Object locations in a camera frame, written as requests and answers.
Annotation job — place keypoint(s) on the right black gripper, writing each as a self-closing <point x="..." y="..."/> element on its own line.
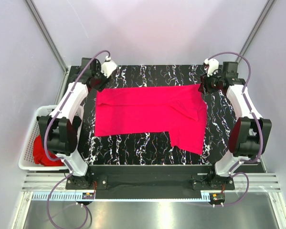
<point x="204" y="87"/>

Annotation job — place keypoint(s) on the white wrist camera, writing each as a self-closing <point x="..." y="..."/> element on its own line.
<point x="211" y="66"/>
<point x="108" y="67"/>

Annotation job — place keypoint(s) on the white slotted cable duct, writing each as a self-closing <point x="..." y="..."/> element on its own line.
<point x="144" y="196"/>

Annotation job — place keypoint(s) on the right small connector board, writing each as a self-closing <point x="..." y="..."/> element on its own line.
<point x="218" y="196"/>

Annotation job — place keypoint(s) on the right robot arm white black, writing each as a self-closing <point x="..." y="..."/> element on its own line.
<point x="251" y="132"/>

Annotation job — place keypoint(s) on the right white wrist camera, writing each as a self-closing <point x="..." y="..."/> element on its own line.
<point x="211" y="66"/>

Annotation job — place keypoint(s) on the aluminium frame post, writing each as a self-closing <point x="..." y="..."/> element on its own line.
<point x="257" y="26"/>
<point x="45" y="33"/>

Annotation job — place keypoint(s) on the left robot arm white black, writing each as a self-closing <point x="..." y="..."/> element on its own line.
<point x="77" y="91"/>

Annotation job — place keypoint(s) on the red t shirt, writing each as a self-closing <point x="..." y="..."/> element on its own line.
<point x="40" y="157"/>

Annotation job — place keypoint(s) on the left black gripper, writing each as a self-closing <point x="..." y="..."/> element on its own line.
<point x="105" y="80"/>

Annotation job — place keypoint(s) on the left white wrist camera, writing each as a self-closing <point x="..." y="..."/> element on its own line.
<point x="108" y="67"/>

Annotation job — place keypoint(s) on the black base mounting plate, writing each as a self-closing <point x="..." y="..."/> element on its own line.
<point x="162" y="169"/>

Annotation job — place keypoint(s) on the right aluminium frame post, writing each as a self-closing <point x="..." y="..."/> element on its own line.
<point x="257" y="26"/>

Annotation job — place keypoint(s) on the left small connector board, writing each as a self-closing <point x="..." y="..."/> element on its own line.
<point x="88" y="195"/>

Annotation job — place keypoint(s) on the small connector board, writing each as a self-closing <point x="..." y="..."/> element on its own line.
<point x="218" y="196"/>
<point x="88" y="195"/>

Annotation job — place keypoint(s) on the aluminium rail profile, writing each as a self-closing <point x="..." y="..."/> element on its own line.
<point x="252" y="181"/>

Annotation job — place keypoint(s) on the pink t shirt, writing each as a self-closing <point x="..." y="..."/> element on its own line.
<point x="178" y="110"/>

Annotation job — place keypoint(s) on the left aluminium frame post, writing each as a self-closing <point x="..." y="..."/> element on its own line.
<point x="45" y="33"/>

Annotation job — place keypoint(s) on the white plastic laundry basket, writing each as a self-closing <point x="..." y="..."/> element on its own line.
<point x="29" y="143"/>

